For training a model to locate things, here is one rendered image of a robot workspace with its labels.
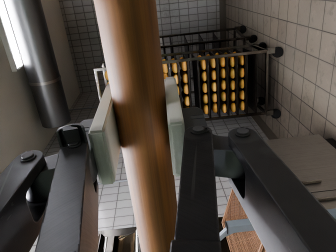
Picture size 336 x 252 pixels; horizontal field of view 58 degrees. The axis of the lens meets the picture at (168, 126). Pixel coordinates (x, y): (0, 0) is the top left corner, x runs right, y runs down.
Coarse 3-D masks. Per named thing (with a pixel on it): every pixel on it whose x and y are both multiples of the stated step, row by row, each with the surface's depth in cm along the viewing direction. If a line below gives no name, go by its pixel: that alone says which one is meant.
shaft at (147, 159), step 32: (96, 0) 14; (128, 0) 14; (128, 32) 14; (128, 64) 15; (160, 64) 16; (128, 96) 16; (160, 96) 16; (128, 128) 17; (160, 128) 17; (128, 160) 18; (160, 160) 18; (160, 192) 18; (160, 224) 19
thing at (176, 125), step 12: (168, 84) 18; (168, 96) 17; (168, 108) 15; (180, 108) 15; (168, 120) 14; (180, 120) 14; (168, 132) 14; (180, 132) 14; (180, 144) 14; (180, 156) 14; (180, 168) 15
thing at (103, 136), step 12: (108, 84) 20; (108, 96) 17; (108, 108) 16; (96, 120) 15; (108, 120) 15; (96, 132) 14; (108, 132) 15; (96, 144) 14; (108, 144) 14; (120, 144) 18; (96, 156) 14; (108, 156) 14; (108, 168) 14; (108, 180) 15
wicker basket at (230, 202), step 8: (232, 192) 206; (232, 208) 212; (240, 208) 212; (224, 216) 214; (232, 216) 215; (240, 216) 215; (224, 224) 214; (240, 232) 204; (248, 232) 201; (232, 240) 200; (240, 240) 197; (248, 240) 196; (256, 240) 193; (232, 248) 194; (240, 248) 193; (256, 248) 188; (264, 248) 154
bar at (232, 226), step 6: (330, 210) 139; (228, 222) 139; (234, 222) 138; (240, 222) 138; (246, 222) 138; (228, 228) 137; (234, 228) 137; (240, 228) 137; (246, 228) 137; (252, 228) 137; (222, 234) 139; (228, 234) 141
